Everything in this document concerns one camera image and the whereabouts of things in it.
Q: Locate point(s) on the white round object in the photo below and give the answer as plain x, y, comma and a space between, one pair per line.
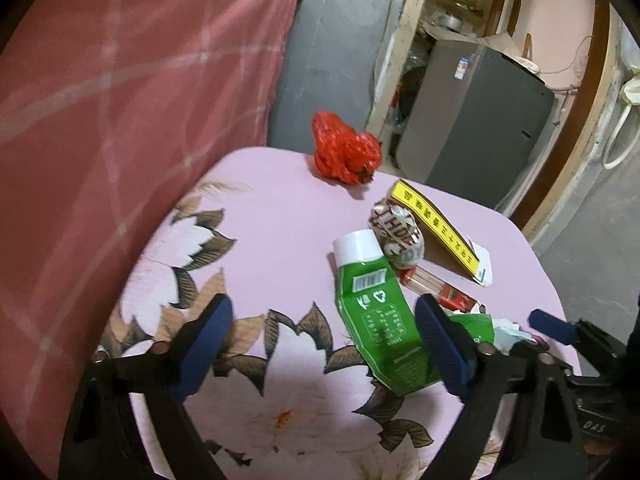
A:
528, 65

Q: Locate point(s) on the red plaid cloth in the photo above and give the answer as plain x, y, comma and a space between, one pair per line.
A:
125, 110

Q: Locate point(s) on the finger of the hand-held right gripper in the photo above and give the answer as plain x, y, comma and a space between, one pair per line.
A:
532, 345
550, 325

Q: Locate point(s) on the red packet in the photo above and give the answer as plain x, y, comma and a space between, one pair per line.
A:
450, 300

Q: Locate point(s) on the grey washing machine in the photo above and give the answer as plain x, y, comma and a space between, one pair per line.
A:
475, 135

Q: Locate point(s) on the wooden stick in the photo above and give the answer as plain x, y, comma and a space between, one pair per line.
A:
528, 46

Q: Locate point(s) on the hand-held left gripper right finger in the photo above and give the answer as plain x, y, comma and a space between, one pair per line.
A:
445, 350

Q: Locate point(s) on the green paper packet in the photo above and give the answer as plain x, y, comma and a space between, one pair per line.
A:
472, 329

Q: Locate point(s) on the red plastic bag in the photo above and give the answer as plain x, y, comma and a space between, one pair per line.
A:
345, 152

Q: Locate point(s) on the wooden door frame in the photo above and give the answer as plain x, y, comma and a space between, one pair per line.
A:
575, 160

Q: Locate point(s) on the yellow label box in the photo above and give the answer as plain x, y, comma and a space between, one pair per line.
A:
435, 220

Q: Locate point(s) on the printed wrapper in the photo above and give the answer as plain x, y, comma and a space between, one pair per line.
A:
397, 232

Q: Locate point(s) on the cream rubber glove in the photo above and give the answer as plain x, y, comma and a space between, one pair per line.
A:
631, 90

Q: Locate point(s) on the white tissue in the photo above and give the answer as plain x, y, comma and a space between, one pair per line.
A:
507, 332

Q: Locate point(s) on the pink floral tablecloth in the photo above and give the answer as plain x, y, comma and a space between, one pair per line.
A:
280, 220

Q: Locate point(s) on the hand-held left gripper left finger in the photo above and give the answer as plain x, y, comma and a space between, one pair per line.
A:
205, 345

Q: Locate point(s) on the green carton white cap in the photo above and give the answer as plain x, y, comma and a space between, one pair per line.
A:
380, 320

